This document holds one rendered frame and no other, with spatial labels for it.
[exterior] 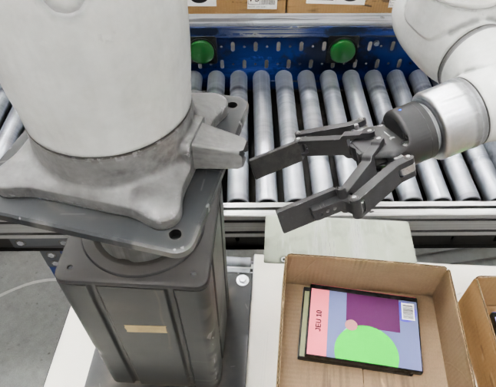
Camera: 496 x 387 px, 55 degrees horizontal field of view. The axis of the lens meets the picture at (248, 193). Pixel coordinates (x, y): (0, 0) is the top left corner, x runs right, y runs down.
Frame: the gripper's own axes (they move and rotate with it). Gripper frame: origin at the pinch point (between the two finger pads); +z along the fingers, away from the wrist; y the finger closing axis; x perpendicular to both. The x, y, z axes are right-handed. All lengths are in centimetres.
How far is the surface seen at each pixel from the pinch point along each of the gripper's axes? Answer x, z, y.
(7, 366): -71, 94, 74
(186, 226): 8.7, 9.5, -14.2
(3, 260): -55, 96, 115
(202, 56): -3, -2, 84
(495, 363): -38.2, -22.4, -8.4
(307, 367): -36.0, 4.0, 2.1
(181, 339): -15.6, 18.6, -1.8
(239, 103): 11.8, 0.3, 0.7
